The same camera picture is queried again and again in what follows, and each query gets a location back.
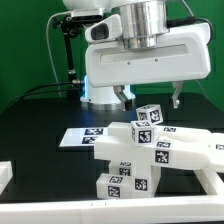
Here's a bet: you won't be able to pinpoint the black cables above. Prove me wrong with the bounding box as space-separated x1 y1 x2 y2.
4 79 84 109

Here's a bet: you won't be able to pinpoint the black camera stand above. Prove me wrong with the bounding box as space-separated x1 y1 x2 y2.
51 15 83 98

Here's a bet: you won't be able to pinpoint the white obstacle fence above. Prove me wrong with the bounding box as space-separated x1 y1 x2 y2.
0 170 224 224

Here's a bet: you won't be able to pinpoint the white camera cable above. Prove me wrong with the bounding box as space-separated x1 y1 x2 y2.
45 11 73 99

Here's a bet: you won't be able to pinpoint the white chair back frame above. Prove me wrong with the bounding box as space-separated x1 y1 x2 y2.
94 122 224 173

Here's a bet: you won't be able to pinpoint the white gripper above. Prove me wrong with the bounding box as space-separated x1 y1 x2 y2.
85 23 211 110

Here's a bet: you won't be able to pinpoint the white tag sheet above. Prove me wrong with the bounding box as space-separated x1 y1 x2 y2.
60 127 108 147

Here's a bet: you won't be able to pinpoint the white tagged cube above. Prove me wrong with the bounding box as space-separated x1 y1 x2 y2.
131 120 158 146
136 104 163 125

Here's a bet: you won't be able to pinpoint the grey camera on stand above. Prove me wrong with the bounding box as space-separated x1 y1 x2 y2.
71 8 105 20

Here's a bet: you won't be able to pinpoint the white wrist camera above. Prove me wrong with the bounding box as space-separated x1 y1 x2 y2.
85 14 123 43

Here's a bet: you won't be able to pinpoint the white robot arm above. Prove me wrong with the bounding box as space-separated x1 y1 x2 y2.
62 0 213 109

